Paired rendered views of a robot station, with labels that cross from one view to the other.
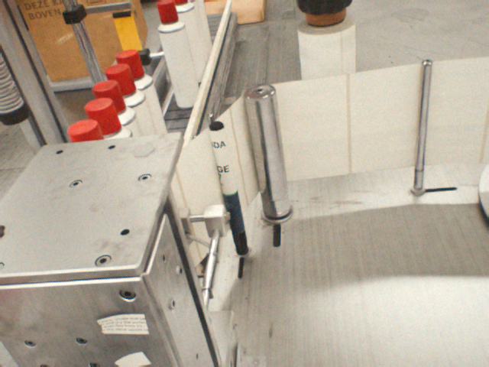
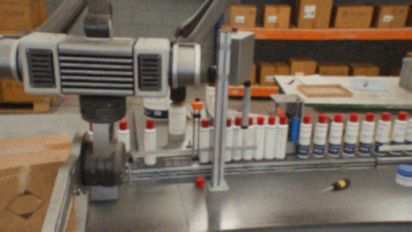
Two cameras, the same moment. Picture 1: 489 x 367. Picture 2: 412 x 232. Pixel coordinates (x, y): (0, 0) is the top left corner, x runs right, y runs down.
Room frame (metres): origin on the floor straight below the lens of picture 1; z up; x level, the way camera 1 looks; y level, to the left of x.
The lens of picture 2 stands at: (1.38, 1.87, 1.78)
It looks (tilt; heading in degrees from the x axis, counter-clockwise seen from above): 20 degrees down; 248
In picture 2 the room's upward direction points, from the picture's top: 2 degrees clockwise
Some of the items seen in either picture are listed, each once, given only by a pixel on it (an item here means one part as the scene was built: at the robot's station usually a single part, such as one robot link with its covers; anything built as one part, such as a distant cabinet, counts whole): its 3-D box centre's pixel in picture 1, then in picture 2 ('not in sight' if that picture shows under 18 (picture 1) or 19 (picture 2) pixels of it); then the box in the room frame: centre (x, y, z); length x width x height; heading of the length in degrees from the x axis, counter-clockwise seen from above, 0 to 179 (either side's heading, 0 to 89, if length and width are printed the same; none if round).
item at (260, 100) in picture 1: (269, 157); not in sight; (0.52, -0.04, 0.97); 0.05 x 0.05 x 0.19
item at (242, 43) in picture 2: not in sight; (235, 57); (0.60, 0.22, 1.38); 0.17 x 0.10 x 0.19; 45
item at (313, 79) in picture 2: not in sight; (308, 80); (-0.74, -1.19, 0.81); 0.38 x 0.36 x 0.02; 161
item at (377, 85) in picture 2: not in sight; (368, 84); (-1.12, -0.96, 0.81); 0.32 x 0.24 x 0.01; 57
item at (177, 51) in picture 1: (178, 56); (150, 142); (0.92, 0.08, 0.98); 0.05 x 0.05 x 0.20
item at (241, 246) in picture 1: (230, 193); not in sight; (0.46, 0.02, 0.97); 0.02 x 0.02 x 0.19
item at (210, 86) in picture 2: not in sight; (213, 90); (0.42, -0.44, 1.04); 0.09 x 0.09 x 0.29
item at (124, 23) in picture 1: (127, 31); not in sight; (0.75, 0.13, 1.09); 0.03 x 0.01 x 0.06; 80
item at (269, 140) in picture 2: not in sight; (269, 137); (0.38, 0.18, 0.98); 0.05 x 0.05 x 0.20
